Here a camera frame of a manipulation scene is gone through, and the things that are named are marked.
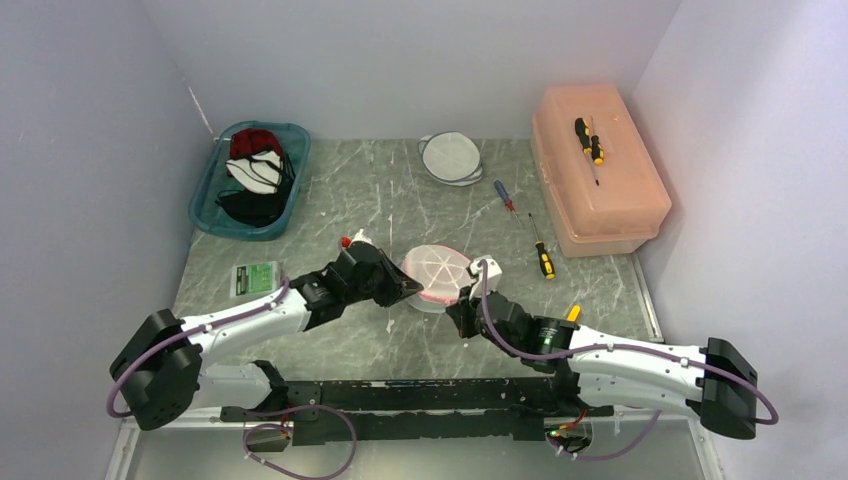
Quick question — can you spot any pink zip mesh laundry bag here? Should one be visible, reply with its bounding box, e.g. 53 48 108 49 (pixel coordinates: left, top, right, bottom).
401 245 472 314

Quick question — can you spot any white mesh blue zip laundry bag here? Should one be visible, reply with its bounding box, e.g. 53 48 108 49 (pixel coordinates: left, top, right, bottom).
417 131 483 187

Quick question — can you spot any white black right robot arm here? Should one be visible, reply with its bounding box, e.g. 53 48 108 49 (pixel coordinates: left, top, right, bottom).
446 288 759 440

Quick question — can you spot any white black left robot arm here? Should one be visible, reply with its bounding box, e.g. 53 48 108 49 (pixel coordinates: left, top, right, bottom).
106 240 423 430

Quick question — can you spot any black yellow screwdriver on table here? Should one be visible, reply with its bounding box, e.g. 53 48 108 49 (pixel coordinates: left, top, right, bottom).
528 213 556 280

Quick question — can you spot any green label clear bit case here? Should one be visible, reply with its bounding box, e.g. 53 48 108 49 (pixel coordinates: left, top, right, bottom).
229 261 282 299

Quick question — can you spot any teal plastic tray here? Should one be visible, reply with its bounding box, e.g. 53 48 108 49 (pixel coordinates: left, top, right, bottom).
188 121 311 241

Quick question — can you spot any orange translucent plastic storage box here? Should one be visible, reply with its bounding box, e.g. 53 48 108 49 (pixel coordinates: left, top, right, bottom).
531 84 672 258

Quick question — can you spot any red cloth garment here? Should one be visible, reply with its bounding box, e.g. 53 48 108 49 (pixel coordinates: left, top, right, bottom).
229 128 285 160

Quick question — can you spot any black yellow screwdriver on box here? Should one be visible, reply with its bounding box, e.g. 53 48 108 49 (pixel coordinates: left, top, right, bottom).
574 117 604 186

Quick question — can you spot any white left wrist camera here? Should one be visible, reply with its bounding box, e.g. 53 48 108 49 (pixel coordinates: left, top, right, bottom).
338 228 373 250

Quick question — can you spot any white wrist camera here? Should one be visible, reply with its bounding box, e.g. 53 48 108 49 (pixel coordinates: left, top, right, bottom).
338 228 373 250
468 255 503 298

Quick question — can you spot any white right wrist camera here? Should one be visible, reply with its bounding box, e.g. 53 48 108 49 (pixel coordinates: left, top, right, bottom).
468 255 503 298

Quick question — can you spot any small yellow handle screwdriver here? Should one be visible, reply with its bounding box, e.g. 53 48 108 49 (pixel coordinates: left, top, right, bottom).
565 305 581 322

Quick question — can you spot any blue red handle screwdriver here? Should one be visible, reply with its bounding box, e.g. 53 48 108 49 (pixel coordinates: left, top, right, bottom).
493 180 523 226

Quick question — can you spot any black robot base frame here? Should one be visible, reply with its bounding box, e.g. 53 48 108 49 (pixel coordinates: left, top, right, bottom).
220 373 614 446

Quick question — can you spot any aluminium extrusion rail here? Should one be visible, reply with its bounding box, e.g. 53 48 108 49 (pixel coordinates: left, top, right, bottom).
104 407 230 480

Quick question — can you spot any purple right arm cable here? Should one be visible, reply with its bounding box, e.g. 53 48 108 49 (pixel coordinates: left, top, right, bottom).
478 259 780 464

